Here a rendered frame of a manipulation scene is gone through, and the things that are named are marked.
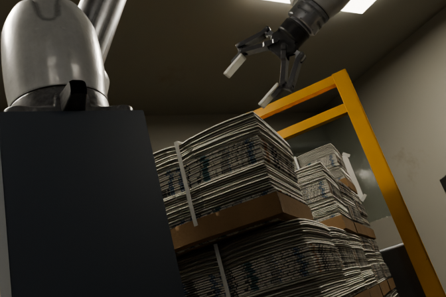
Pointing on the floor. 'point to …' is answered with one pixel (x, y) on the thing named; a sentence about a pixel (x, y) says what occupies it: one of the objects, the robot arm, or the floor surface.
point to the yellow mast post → (389, 187)
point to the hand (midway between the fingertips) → (245, 87)
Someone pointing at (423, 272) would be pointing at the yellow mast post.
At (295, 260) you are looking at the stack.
